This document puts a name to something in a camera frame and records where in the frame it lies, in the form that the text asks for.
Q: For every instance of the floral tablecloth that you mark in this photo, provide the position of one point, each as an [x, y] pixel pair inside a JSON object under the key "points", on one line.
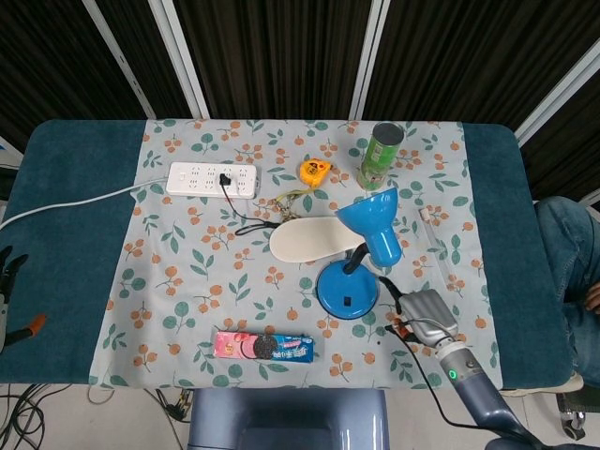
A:
{"points": [[187, 262]]}

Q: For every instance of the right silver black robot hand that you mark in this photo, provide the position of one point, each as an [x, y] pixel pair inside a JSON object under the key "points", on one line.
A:
{"points": [[429, 319]]}

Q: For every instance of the person leg in jeans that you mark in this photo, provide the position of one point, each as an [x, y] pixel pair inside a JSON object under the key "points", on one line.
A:
{"points": [[567, 244]]}

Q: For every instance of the black chair caster wheel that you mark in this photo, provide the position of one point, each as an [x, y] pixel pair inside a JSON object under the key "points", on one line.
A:
{"points": [[573, 417]]}

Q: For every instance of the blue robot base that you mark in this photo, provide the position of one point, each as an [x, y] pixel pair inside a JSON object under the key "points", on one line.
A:
{"points": [[286, 417]]}

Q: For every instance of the blue desk lamp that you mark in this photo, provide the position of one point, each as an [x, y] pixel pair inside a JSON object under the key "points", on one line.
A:
{"points": [[347, 290]]}

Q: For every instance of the white shoe insole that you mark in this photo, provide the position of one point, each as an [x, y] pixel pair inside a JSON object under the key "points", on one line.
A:
{"points": [[309, 239]]}

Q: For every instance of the black plug on floor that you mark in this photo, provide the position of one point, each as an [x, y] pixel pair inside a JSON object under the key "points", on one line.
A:
{"points": [[175, 410]]}

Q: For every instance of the white power strip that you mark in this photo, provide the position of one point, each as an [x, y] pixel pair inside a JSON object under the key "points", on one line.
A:
{"points": [[197, 180]]}

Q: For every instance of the pink blue cookie package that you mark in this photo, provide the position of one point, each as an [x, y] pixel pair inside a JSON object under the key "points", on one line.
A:
{"points": [[281, 349]]}

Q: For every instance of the teal table cover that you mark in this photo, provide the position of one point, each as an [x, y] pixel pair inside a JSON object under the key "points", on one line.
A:
{"points": [[70, 281]]}

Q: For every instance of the silver aluminium frame post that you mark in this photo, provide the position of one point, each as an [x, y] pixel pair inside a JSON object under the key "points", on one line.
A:
{"points": [[119, 61], [558, 100], [369, 61], [180, 61]]}

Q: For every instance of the right blue silver robot arm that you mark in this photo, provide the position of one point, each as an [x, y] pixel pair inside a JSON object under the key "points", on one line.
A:
{"points": [[483, 398]]}

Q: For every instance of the clear glass test tube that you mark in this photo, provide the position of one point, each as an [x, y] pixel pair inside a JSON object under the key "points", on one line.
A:
{"points": [[433, 234]]}

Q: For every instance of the green snack can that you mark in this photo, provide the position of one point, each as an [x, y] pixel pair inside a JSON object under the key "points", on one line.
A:
{"points": [[377, 159]]}

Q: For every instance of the yellow tape measure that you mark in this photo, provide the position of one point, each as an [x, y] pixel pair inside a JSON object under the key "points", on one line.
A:
{"points": [[315, 172]]}

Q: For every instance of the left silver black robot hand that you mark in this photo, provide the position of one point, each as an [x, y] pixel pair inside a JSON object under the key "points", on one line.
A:
{"points": [[4, 300]]}

